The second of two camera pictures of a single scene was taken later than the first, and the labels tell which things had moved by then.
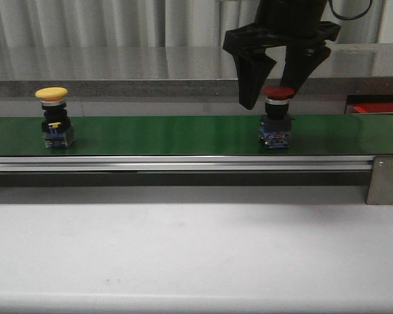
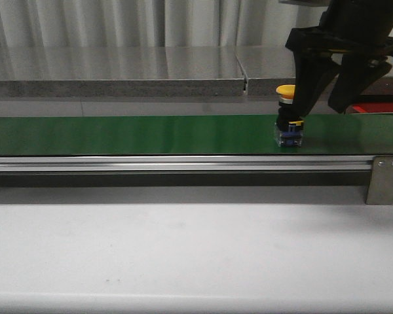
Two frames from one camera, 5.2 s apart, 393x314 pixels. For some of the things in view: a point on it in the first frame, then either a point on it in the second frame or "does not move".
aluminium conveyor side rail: x=180 y=163 does not move
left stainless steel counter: x=112 y=71 does not move
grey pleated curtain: x=74 y=23 does not move
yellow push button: x=58 y=131 → x=290 y=123
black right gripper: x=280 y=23 → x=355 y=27
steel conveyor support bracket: x=384 y=179 does not move
